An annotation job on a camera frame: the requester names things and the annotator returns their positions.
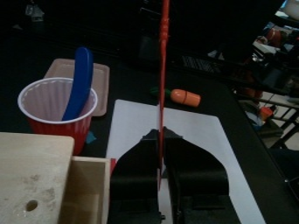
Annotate pink rectangular plate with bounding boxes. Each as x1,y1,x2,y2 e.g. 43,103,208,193
43,58,111,117

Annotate small teal paper scrap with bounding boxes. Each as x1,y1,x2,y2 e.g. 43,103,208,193
85,130,99,145

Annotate red plastic cup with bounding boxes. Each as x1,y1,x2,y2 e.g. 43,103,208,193
16,76,99,156

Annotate orange toy carrot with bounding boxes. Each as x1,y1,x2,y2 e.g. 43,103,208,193
149,87,202,108

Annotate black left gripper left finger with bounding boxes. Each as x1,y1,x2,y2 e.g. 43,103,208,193
107,128,163,224

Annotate light wooden box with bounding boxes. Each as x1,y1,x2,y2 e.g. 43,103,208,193
0,131,112,224

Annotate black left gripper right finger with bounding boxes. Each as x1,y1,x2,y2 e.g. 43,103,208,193
161,126,242,224

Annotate blue plastic utensil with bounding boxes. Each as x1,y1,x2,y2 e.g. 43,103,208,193
60,46,95,122

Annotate thin red toy knife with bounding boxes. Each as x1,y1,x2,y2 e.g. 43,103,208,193
156,0,172,191

